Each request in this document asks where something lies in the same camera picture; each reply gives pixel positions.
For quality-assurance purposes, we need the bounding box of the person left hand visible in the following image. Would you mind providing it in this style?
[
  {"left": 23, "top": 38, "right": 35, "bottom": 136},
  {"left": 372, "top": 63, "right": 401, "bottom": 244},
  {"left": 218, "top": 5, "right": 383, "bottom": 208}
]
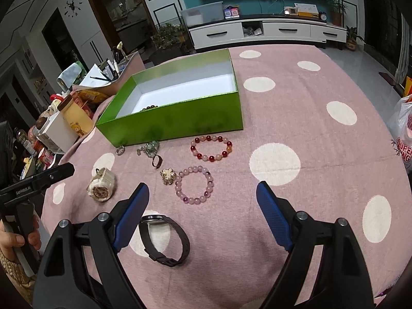
[{"left": 0, "top": 215, "right": 41, "bottom": 262}]

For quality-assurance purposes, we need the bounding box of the pink bead bracelet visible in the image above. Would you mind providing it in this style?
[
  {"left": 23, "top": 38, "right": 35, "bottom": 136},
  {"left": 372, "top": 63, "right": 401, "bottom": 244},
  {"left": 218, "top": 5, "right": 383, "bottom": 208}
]
[{"left": 174, "top": 165, "right": 215, "bottom": 205}]

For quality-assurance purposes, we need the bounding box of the gold flower brooch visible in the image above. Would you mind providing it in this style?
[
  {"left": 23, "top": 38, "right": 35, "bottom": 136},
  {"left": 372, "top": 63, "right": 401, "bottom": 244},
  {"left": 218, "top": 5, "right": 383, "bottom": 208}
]
[{"left": 160, "top": 168, "right": 177, "bottom": 186}]

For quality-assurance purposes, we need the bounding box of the white red plastic bag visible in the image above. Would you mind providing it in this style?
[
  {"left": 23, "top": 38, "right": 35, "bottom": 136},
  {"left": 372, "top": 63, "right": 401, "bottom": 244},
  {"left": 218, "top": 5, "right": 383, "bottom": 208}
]
[{"left": 388, "top": 95, "right": 411, "bottom": 174}]

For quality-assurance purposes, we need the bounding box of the white TV cabinet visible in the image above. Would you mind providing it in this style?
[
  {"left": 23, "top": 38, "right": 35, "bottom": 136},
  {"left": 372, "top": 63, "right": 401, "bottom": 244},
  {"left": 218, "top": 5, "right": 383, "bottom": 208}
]
[{"left": 188, "top": 18, "right": 347, "bottom": 50}]

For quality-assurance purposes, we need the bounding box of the pink polka dot blanket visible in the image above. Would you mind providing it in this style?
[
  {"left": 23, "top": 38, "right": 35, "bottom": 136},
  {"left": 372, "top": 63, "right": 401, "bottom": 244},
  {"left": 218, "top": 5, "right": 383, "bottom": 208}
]
[{"left": 42, "top": 45, "right": 411, "bottom": 308}]

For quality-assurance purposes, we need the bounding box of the yellow lidded jar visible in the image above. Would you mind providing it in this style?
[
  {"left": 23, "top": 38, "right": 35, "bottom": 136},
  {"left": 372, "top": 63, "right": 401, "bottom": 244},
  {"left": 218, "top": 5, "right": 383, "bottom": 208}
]
[{"left": 57, "top": 95, "right": 93, "bottom": 137}]

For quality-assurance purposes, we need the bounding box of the cream white wrist watch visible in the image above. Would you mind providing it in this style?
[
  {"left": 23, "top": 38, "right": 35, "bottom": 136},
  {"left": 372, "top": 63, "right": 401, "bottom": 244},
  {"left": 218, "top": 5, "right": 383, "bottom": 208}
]
[{"left": 87, "top": 167, "right": 116, "bottom": 202}]

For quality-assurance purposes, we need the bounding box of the black wrist watch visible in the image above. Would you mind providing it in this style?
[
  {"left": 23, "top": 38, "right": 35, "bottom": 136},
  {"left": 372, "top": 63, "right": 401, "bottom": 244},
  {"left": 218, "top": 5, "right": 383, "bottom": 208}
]
[{"left": 138, "top": 214, "right": 191, "bottom": 268}]

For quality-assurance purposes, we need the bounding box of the white box container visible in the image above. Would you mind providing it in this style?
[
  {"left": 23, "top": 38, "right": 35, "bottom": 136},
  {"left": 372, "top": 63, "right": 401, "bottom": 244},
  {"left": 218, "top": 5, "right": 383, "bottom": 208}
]
[{"left": 37, "top": 112, "right": 78, "bottom": 154}]

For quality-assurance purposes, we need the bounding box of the pink storage box with pens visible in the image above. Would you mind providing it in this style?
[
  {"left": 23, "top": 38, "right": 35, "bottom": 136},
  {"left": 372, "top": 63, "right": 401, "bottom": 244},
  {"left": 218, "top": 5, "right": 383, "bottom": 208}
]
[{"left": 72, "top": 52, "right": 145, "bottom": 96}]

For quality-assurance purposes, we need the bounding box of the potted green plant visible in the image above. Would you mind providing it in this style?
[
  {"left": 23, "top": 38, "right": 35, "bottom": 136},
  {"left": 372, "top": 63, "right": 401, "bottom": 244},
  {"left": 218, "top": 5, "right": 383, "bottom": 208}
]
[{"left": 149, "top": 23, "right": 188, "bottom": 66}]

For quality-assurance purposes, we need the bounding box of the wall clock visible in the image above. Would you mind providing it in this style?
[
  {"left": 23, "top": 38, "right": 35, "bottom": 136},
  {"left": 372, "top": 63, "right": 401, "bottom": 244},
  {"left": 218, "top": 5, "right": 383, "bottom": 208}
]
[{"left": 64, "top": 0, "right": 82, "bottom": 18}]

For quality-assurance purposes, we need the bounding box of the clear plastic storage bin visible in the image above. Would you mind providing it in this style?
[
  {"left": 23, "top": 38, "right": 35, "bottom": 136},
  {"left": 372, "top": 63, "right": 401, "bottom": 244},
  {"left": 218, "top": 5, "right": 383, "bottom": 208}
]
[{"left": 182, "top": 2, "right": 224, "bottom": 27}]

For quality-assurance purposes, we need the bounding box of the red and peach bead bracelet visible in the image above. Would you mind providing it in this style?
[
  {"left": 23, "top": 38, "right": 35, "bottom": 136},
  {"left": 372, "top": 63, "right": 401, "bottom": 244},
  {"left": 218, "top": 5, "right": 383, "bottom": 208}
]
[{"left": 189, "top": 134, "right": 234, "bottom": 163}]

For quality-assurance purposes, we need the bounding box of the green cardboard box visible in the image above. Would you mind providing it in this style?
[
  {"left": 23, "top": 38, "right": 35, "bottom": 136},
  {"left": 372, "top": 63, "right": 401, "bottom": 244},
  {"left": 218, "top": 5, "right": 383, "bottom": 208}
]
[{"left": 96, "top": 49, "right": 243, "bottom": 147}]

